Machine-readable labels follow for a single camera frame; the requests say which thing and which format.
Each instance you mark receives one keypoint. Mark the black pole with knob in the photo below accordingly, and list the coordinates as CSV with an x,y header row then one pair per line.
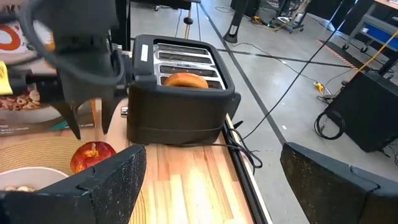
x,y
188,21

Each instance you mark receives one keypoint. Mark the black four-slot toaster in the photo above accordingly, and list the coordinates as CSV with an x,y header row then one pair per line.
x,y
174,115

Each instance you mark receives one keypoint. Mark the round woven straw placemat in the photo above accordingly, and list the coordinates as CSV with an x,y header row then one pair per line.
x,y
37,152

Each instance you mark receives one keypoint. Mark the red apple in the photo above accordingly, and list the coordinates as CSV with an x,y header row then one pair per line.
x,y
93,155

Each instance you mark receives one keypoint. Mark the beige bowl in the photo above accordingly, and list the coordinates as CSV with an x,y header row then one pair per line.
x,y
31,177

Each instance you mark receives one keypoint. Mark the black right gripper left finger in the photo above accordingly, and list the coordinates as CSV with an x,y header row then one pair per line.
x,y
118,186

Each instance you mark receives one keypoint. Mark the black stand foot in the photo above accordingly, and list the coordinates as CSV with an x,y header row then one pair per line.
x,y
234,34

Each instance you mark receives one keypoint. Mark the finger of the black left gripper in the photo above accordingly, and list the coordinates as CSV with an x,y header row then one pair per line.
x,y
109,112
70,118

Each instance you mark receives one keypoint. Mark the toasted cereal rings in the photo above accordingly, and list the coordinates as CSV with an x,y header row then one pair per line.
x,y
18,188

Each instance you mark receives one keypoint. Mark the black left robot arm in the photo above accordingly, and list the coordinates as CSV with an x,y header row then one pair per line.
x,y
71,18

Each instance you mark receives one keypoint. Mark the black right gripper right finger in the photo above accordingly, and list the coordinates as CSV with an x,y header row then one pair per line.
x,y
326,186

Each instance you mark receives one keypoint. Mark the black floor box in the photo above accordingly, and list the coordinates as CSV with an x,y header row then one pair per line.
x,y
363,112

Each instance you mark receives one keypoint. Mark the black chair base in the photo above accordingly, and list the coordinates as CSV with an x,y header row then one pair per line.
x,y
289,23

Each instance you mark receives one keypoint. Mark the grey cart with blue bin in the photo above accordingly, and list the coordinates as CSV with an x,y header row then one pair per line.
x,y
373,28

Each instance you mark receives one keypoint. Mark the bagel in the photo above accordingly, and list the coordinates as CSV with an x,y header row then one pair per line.
x,y
186,81

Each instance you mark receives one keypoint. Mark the orange cereal box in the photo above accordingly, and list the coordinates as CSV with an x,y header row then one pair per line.
x,y
18,112

